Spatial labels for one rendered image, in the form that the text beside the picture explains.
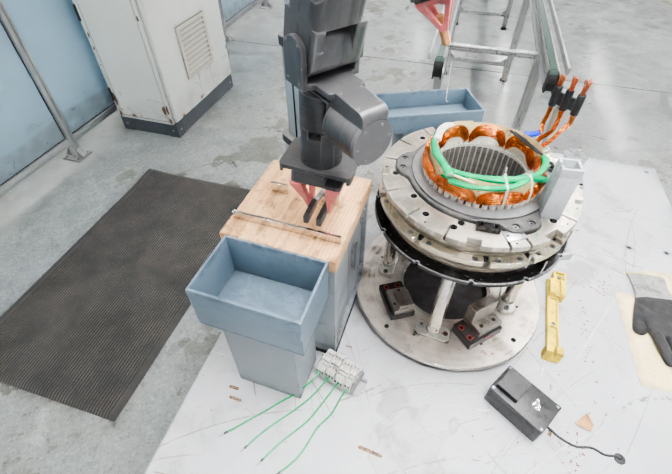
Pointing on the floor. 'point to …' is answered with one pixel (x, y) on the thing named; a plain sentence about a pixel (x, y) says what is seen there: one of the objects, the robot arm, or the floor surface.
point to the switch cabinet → (155, 42)
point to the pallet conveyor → (545, 53)
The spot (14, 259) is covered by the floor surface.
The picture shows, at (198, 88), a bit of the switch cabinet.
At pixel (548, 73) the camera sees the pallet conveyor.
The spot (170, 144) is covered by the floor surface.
